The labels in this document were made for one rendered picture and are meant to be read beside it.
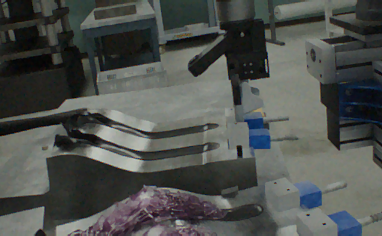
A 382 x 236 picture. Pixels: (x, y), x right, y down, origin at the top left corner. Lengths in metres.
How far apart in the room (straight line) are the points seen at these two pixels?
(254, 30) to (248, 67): 0.07
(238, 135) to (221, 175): 0.08
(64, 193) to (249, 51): 0.45
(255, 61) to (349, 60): 0.31
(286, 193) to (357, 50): 0.54
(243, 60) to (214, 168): 0.22
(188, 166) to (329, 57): 0.48
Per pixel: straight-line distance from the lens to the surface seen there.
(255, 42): 0.92
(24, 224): 0.71
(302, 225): 0.65
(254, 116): 0.97
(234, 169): 0.83
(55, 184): 0.89
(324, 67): 1.14
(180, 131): 1.00
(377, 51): 1.19
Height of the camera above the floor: 1.23
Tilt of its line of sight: 19 degrees down
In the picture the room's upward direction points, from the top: 8 degrees counter-clockwise
